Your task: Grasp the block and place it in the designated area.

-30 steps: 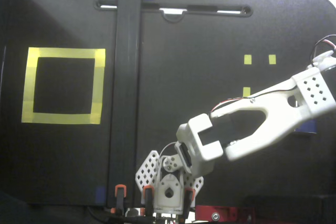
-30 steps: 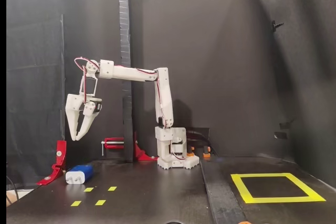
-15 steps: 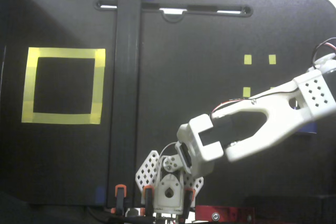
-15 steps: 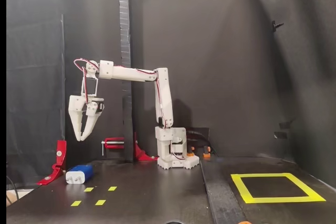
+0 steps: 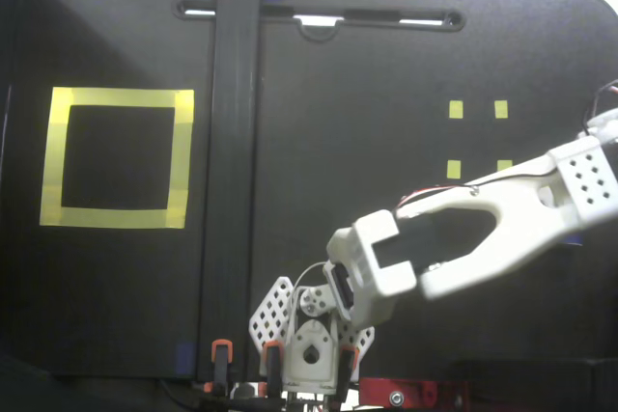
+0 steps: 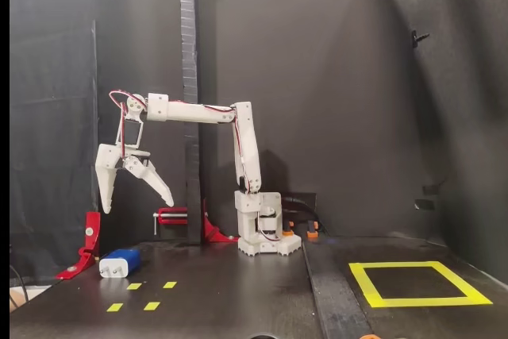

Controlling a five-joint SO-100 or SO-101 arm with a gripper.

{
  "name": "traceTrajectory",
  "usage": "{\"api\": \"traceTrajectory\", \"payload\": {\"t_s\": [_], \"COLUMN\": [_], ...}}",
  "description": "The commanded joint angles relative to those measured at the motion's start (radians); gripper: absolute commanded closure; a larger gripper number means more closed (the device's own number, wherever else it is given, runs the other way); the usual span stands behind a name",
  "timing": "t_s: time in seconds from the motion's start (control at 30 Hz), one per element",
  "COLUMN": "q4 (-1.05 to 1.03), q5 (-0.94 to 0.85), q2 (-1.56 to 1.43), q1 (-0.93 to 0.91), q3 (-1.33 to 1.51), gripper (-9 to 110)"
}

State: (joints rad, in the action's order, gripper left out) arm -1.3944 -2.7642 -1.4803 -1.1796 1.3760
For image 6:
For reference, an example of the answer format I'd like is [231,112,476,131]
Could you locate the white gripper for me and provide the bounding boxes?
[95,116,175,214]

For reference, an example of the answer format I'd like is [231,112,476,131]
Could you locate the yellow tape square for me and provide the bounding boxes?
[348,261,493,309]

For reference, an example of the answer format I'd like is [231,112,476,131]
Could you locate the red white servo cable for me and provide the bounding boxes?
[109,90,134,157]

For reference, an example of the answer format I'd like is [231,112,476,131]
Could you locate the red screw clamp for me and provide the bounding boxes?
[152,198,239,245]

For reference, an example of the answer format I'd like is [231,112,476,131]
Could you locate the thin black cable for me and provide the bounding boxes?
[10,263,29,312]

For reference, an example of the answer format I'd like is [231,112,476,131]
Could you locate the black power cable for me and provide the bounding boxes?
[283,195,330,237]

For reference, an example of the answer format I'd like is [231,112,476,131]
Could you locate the black vertical post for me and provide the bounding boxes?
[178,0,203,245]

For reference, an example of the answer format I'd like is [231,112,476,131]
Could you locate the blue white charger block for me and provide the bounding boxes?
[98,249,142,279]

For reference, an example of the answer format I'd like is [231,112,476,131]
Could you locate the red metal bracket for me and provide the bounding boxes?
[54,211,102,281]

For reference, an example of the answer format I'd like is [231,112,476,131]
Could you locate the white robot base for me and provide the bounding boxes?
[237,233,303,259]

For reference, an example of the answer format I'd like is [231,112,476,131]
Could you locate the black clip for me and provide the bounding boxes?
[410,30,429,50]

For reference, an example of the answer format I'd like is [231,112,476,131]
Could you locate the black flat strip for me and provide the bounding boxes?
[301,235,376,339]

